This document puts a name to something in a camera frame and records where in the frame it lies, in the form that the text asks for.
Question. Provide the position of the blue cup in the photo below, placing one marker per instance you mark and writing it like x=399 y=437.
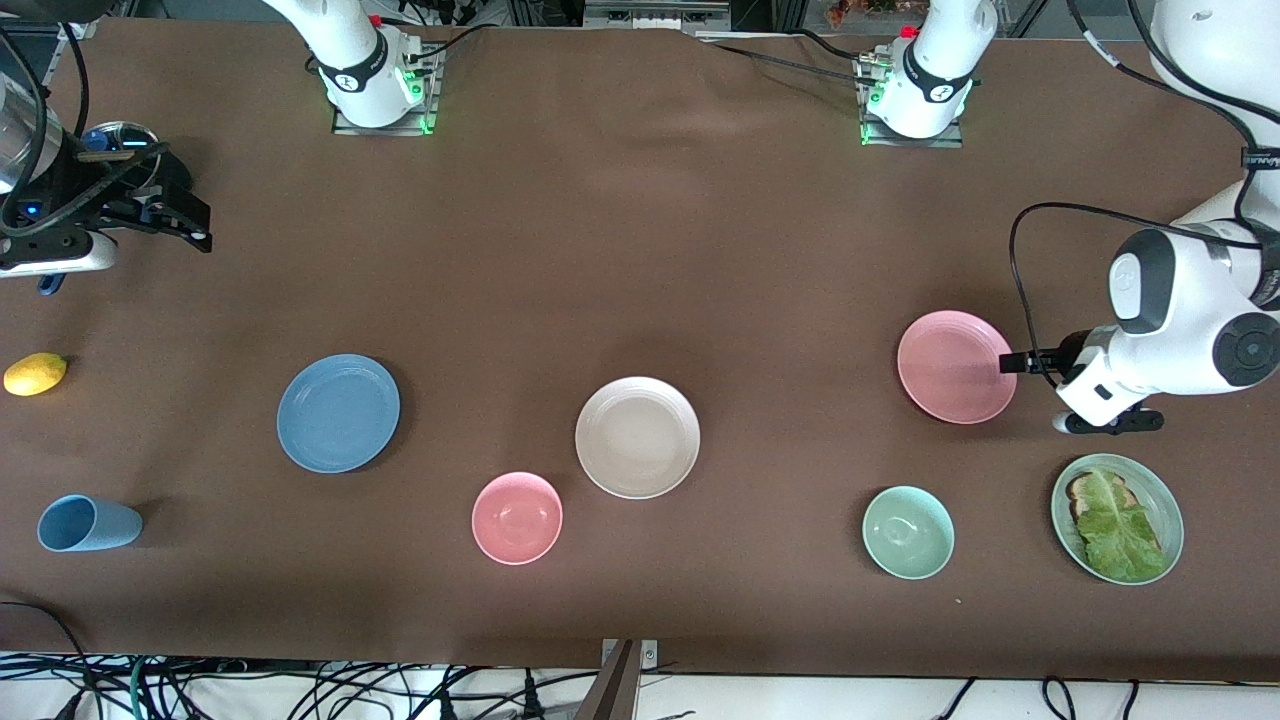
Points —
x=90 y=524

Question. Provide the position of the yellow lemon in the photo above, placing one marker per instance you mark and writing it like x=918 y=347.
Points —
x=35 y=374

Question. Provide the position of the mint green bowl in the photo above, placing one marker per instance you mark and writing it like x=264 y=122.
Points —
x=908 y=532

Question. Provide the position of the dark camera stand pole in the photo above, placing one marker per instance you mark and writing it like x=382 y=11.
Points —
x=615 y=690

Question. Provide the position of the beige plate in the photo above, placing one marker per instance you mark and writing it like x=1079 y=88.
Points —
x=637 y=437

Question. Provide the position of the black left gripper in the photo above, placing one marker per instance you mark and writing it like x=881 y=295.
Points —
x=1069 y=353

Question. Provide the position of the pink bowl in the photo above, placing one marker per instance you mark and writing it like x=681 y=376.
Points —
x=517 y=518

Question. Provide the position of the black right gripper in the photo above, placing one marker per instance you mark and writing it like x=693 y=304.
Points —
x=88 y=192

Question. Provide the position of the green lettuce leaf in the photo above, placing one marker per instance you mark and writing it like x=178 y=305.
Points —
x=1120 y=535

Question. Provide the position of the blue plate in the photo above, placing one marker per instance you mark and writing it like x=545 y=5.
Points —
x=338 y=413

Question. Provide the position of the aluminium frame bar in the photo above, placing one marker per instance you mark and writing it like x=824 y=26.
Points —
x=655 y=14

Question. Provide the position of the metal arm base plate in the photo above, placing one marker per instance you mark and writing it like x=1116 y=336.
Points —
x=952 y=140
x=425 y=100

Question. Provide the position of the toasted bread slice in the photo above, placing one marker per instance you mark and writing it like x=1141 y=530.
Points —
x=1080 y=492

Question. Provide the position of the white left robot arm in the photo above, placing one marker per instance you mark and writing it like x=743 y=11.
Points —
x=1190 y=330

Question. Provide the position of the small metal table bracket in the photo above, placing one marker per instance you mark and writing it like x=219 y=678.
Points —
x=650 y=652

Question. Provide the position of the pink plate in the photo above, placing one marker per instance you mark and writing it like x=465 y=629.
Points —
x=950 y=367

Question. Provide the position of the mint green plate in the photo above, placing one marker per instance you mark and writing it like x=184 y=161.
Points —
x=1165 y=510

